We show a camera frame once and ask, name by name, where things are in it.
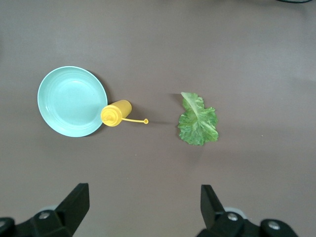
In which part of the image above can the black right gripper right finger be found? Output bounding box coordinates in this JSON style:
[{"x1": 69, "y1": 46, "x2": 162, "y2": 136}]
[{"x1": 197, "y1": 184, "x2": 260, "y2": 237}]

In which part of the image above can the black cable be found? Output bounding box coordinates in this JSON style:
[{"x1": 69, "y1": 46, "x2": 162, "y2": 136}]
[{"x1": 274, "y1": 0, "x2": 316, "y2": 4}]

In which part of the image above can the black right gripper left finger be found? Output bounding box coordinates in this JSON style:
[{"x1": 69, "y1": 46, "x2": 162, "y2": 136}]
[{"x1": 13, "y1": 183, "x2": 90, "y2": 237}]

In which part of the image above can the yellow squeeze bottle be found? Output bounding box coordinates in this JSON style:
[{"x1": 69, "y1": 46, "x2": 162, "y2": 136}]
[{"x1": 100, "y1": 99, "x2": 150, "y2": 127}]

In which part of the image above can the mint green plate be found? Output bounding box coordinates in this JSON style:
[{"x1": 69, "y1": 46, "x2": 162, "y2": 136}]
[{"x1": 37, "y1": 66, "x2": 109, "y2": 138}]

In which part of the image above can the green lettuce leaf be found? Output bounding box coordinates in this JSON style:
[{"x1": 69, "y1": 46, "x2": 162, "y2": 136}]
[{"x1": 177, "y1": 91, "x2": 219, "y2": 146}]

